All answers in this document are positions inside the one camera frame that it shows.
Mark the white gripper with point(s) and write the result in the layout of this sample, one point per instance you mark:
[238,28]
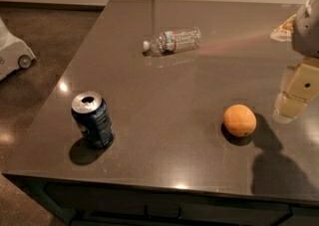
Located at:
[307,36]

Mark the clear plastic water bottle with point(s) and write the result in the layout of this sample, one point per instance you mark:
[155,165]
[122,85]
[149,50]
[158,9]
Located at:
[173,41]

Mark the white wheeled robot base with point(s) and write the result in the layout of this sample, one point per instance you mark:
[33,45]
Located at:
[14,53]

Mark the orange fruit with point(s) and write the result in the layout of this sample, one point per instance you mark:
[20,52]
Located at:
[239,120]

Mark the blue soda can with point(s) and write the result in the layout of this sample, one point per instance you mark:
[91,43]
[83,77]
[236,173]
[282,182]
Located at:
[90,113]

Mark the dark cabinet drawer front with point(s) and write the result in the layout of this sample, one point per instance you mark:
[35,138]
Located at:
[166,206]

